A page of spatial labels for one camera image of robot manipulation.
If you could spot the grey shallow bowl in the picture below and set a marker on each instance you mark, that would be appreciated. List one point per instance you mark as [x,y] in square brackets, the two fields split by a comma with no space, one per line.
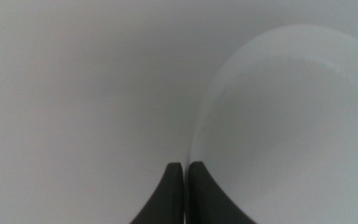
[291,124]

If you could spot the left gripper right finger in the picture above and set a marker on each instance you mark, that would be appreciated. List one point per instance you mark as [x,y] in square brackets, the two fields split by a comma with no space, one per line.
[204,202]

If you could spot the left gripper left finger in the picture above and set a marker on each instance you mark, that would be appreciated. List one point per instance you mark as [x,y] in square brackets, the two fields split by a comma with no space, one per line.
[171,199]

